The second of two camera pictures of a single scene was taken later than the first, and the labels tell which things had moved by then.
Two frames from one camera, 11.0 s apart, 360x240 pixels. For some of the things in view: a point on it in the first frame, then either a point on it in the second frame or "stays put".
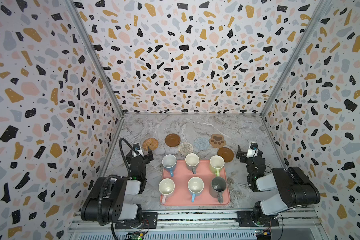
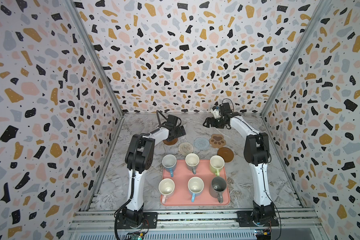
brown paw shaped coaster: [217, 141] stays put
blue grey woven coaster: [201, 143] stays put
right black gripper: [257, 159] -> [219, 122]
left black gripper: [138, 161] -> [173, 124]
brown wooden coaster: [227, 153] stays put
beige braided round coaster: [185, 148] stays put
